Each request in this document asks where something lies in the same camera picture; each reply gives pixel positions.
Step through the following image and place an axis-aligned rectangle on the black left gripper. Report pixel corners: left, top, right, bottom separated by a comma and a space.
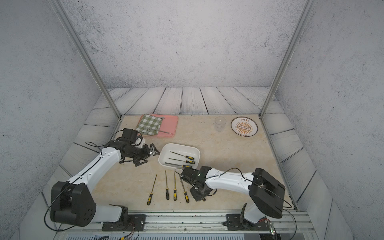
126, 142, 161, 166

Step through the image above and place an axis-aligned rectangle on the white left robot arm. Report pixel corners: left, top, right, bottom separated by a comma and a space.
47, 140, 160, 227

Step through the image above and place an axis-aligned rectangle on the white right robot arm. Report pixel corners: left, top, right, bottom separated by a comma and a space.
181, 166, 286, 224

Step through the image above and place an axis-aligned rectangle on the white storage box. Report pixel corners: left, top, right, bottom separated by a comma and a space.
158, 143, 201, 169

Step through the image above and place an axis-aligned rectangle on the green checkered cloth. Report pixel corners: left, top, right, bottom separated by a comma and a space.
136, 114, 164, 136

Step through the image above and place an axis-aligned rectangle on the pink tray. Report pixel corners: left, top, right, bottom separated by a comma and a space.
153, 115, 179, 138

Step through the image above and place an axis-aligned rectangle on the clear plastic cup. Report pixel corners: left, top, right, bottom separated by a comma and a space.
214, 117, 227, 132

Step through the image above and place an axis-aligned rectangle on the orange patterned plate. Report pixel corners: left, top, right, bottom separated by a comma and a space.
231, 117, 259, 137

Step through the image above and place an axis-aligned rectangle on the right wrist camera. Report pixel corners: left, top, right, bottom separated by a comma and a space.
181, 168, 199, 185

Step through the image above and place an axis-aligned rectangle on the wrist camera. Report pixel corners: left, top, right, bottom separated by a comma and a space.
181, 168, 199, 185
120, 129, 143, 147

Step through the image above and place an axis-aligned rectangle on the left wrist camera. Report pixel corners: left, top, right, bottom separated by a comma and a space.
120, 129, 143, 147

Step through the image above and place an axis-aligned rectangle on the file tool black handle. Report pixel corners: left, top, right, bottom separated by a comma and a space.
165, 171, 170, 201

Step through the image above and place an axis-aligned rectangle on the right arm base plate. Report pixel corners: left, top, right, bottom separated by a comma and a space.
222, 203, 270, 231

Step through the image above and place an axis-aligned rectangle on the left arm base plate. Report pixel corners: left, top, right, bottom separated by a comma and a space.
102, 205, 147, 232

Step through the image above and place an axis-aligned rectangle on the aluminium mounting rail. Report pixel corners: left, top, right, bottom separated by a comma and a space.
54, 211, 318, 240

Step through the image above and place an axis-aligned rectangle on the left aluminium frame post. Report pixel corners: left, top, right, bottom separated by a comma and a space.
50, 0, 122, 120

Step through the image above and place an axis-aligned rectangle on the aluminium frame post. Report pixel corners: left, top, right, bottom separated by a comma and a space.
259, 0, 316, 119
50, 0, 122, 120

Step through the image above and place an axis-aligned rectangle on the right aluminium frame post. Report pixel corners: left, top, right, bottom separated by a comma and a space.
259, 0, 316, 119

